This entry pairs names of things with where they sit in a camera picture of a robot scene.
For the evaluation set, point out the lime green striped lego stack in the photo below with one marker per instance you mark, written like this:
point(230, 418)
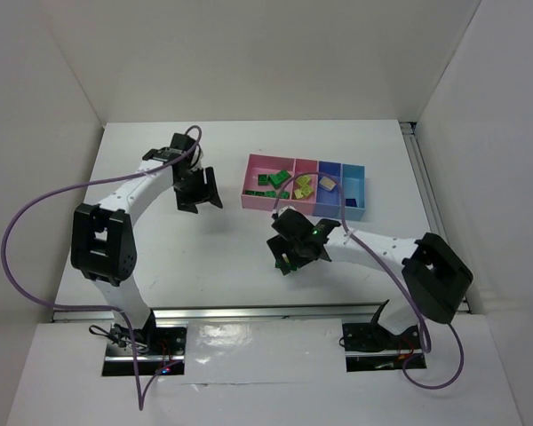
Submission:
point(288, 264)

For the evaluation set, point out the aluminium rail front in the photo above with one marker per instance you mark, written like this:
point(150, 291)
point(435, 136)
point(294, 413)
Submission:
point(234, 313)

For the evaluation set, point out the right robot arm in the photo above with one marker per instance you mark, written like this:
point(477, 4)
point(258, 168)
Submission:
point(353, 246)

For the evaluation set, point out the pink and blue sorting tray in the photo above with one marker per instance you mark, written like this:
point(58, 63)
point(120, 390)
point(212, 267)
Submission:
point(351, 178)

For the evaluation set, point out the dark green square lego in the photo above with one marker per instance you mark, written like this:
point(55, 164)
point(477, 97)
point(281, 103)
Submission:
point(276, 180)

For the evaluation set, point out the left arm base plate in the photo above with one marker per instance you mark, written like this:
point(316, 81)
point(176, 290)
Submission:
point(166, 351)

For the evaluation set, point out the beige lego brick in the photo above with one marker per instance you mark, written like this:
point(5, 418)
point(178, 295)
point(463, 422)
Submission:
point(327, 184)

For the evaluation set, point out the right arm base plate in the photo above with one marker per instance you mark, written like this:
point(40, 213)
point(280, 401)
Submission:
point(370, 348)

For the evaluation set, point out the lime green square lego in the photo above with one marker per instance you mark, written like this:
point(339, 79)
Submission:
point(303, 193)

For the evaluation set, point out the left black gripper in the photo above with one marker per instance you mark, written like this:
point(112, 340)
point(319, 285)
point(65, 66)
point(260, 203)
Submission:
point(197, 191)

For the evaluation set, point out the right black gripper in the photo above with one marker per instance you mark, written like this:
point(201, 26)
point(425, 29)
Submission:
point(290, 250)

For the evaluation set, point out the dark blue lego brick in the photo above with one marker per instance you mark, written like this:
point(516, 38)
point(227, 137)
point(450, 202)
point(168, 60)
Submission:
point(351, 202)

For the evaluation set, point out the aluminium rail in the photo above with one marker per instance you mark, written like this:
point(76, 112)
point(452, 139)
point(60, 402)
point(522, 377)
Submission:
point(234, 313)
point(426, 186)

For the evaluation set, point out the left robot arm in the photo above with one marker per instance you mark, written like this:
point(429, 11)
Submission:
point(103, 247)

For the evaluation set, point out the lime green lego brick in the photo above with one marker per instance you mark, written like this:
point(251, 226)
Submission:
point(303, 180)

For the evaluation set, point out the aluminium rail right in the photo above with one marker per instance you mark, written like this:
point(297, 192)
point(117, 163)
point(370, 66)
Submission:
point(426, 186)

